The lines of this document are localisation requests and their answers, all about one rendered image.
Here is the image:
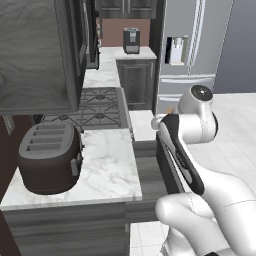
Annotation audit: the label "open grey drawer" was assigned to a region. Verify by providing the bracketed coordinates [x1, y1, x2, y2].
[125, 131, 188, 224]

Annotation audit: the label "dark tall cabinet panel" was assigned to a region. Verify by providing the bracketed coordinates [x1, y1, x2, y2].
[148, 0, 168, 115]

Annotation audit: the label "grey counter base cabinet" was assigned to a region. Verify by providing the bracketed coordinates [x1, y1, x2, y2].
[0, 201, 131, 256]

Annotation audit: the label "grey gas hob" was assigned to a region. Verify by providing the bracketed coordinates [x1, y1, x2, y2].
[41, 86, 132, 131]

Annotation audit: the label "dark grey base cabinets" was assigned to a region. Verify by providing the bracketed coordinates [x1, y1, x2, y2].
[116, 58, 157, 111]

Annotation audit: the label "dark grey toaster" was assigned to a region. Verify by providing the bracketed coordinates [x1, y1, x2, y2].
[16, 120, 85, 196]

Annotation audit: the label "dark grey coffee machine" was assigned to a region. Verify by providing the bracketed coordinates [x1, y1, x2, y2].
[122, 27, 141, 55]

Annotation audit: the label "silver fridge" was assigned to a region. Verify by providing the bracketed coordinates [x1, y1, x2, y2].
[156, 0, 235, 116]

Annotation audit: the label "dark wall oven stack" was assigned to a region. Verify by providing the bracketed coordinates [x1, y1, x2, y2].
[85, 0, 102, 71]

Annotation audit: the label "open grey wall cabinet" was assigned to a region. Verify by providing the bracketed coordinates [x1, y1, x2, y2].
[0, 0, 88, 116]

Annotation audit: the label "dark grey wall cabinets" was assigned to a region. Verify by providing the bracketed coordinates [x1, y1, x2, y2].
[95, 0, 158, 20]

